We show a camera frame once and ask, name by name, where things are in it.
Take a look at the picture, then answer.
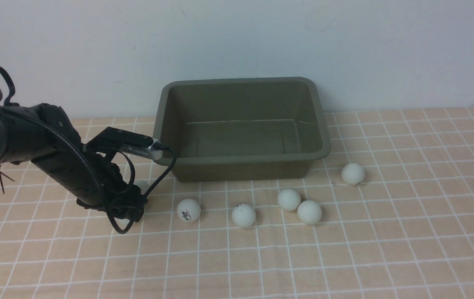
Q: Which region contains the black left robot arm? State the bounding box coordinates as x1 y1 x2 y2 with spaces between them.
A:
0 67 153 223

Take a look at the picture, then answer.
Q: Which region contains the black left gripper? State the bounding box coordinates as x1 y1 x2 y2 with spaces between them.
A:
77 152 147 223

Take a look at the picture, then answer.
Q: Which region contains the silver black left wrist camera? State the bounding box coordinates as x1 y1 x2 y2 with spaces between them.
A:
85 127 172 161

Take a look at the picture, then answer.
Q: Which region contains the white ping-pong ball red logo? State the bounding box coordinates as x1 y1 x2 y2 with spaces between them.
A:
176 199 202 223

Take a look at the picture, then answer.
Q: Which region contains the olive green plastic bin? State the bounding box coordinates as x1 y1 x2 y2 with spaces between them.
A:
153 76 332 182

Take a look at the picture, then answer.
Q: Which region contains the beige checkered tablecloth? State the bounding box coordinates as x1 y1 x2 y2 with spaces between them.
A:
0 108 474 299

